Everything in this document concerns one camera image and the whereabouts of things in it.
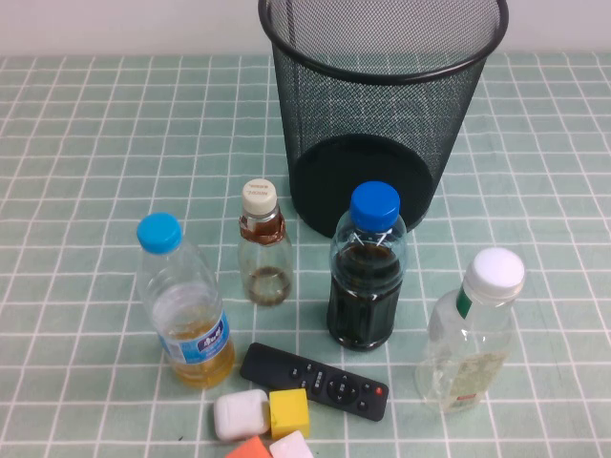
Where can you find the dark liquid bottle, blue cap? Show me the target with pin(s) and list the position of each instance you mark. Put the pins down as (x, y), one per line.
(363, 296)

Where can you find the white earbud case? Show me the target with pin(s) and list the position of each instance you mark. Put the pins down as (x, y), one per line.
(241, 415)

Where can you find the orange block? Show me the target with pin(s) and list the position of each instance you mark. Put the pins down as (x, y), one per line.
(250, 449)

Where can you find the green grid tablecloth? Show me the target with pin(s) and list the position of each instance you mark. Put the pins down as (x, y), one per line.
(71, 143)

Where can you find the white block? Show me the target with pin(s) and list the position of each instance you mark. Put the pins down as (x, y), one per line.
(291, 447)

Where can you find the yellow cube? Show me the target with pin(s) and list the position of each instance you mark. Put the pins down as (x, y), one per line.
(288, 410)

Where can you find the yellow liquid bottle, light-blue cap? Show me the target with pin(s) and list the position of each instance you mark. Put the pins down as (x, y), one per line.
(191, 310)

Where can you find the black remote control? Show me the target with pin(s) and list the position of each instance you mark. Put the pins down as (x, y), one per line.
(315, 379)

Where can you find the small bottle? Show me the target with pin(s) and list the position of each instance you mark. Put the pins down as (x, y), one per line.
(265, 267)

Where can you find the black mesh wastebasket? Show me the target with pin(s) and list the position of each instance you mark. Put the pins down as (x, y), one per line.
(382, 119)

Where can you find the clear bottle, white cap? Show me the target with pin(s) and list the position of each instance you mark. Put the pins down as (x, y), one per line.
(468, 343)

